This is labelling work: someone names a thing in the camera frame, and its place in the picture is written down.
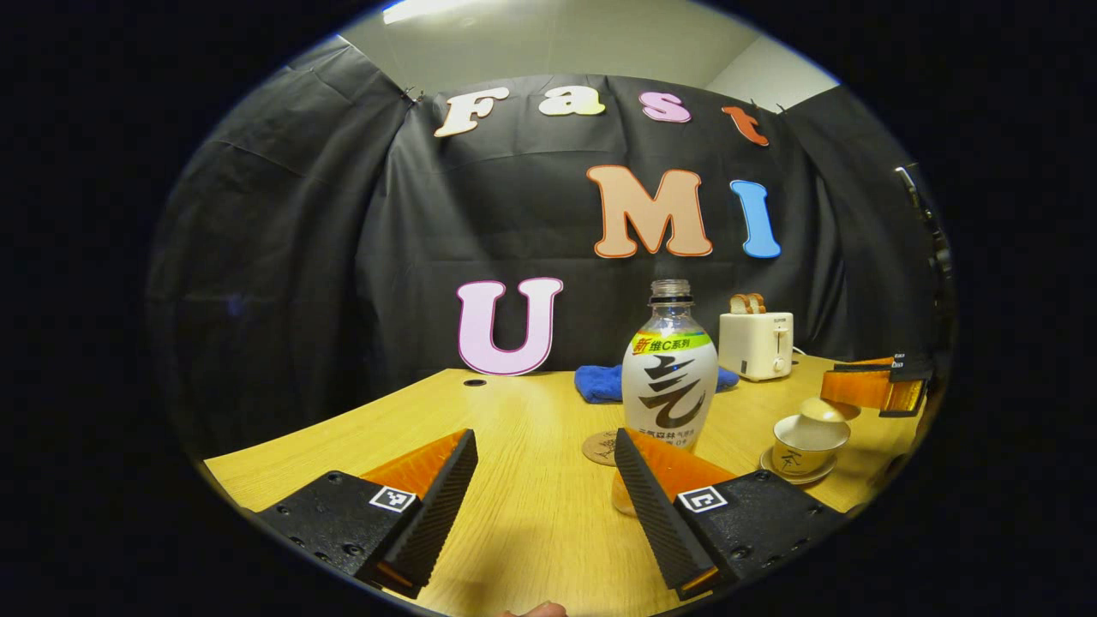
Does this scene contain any cream teacup lid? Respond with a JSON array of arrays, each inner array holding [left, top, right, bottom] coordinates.
[[800, 397, 862, 422]]

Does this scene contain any blue towel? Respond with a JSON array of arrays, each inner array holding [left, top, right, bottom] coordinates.
[[574, 364, 740, 404]]

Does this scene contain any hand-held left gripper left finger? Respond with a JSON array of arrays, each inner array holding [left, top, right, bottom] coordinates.
[[255, 428, 479, 599]]

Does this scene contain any cream toaster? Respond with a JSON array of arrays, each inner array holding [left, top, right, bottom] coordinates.
[[718, 311, 794, 382]]

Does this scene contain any black backdrop cloth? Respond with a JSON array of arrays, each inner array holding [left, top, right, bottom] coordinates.
[[146, 39, 952, 438]]

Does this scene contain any white ceramic teacup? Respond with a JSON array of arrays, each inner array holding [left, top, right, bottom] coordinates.
[[773, 415, 852, 476]]

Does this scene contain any clear plastic water bottle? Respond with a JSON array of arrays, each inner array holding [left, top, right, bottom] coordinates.
[[610, 279, 719, 517]]

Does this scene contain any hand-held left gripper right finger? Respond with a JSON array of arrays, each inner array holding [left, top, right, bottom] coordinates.
[[614, 428, 849, 601]]

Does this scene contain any round wooden coaster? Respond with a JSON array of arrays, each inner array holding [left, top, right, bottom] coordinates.
[[582, 430, 620, 467]]

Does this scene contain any white ceramic saucer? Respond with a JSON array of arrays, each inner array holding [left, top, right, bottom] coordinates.
[[759, 446, 839, 486]]

